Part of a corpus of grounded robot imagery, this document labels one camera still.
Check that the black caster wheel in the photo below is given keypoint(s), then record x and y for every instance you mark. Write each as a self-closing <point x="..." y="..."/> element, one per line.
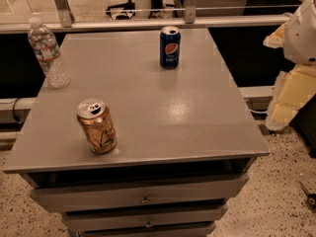
<point x="311" y="198"/>

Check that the grey drawer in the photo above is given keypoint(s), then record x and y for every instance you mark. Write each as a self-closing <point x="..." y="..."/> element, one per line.
<point x="145" y="218"/>
<point x="198" y="229"/>
<point x="119" y="195"/>

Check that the metal railing with glass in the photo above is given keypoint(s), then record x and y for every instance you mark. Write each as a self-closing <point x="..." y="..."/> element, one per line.
<point x="90" y="15"/>

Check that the bottom grey drawer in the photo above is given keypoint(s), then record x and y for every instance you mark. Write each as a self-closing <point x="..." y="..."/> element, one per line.
<point x="198" y="229"/>

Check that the blue pepsi can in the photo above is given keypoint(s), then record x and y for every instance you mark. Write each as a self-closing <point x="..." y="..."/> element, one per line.
<point x="170" y="38"/>

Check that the grey drawer cabinet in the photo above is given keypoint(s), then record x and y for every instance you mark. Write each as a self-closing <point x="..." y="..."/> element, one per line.
<point x="170" y="124"/>

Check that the black office chair base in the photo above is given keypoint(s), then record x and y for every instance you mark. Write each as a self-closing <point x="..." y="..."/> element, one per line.
<point x="121" y="11"/>

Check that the top grey drawer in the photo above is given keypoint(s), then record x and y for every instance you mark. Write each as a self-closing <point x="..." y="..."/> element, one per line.
<point x="119" y="195"/>

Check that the middle grey drawer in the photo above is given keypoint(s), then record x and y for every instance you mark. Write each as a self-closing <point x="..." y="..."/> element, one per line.
<point x="145" y="218"/>

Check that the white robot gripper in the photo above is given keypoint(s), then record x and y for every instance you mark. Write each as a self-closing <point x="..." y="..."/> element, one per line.
<point x="301" y="39"/>

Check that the clear plastic water bottle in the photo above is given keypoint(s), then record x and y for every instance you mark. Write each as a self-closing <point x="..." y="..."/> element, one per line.
<point x="48" y="53"/>

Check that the orange soda can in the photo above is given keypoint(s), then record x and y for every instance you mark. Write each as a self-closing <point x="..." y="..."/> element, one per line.
<point x="95" y="119"/>

